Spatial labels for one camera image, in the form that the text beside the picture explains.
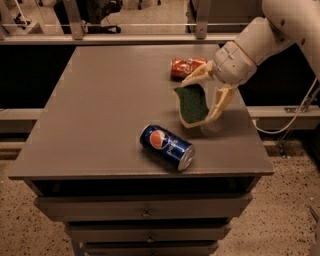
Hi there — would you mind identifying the green and yellow sponge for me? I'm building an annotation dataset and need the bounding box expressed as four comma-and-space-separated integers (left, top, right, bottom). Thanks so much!
173, 84, 209, 128

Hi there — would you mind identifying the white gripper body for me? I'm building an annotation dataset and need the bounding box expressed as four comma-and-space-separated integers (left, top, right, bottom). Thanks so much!
213, 41, 257, 85

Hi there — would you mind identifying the blue pepsi can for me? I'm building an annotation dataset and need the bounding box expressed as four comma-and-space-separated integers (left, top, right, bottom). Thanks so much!
140, 124, 195, 171

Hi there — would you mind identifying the white cable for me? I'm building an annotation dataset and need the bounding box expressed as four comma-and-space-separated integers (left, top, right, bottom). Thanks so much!
253, 77, 319, 136

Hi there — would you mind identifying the grey drawer cabinet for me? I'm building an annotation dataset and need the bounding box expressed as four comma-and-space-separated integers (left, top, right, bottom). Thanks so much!
10, 45, 273, 256

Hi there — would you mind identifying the grey metal railing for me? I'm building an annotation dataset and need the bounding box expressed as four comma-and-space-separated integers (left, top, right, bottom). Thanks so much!
0, 0, 268, 46

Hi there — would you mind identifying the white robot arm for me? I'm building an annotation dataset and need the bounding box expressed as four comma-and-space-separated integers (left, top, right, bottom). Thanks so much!
179, 0, 320, 128

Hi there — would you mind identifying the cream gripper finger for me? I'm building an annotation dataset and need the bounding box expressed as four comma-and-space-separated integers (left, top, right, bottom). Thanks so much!
182, 60, 214, 87
205, 83, 237, 122

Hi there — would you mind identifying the orange crushed soda can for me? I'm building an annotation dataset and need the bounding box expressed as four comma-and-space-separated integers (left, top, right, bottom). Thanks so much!
171, 58, 206, 81

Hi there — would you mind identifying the black office chair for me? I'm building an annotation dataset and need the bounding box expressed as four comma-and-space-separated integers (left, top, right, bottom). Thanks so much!
53, 0, 122, 34

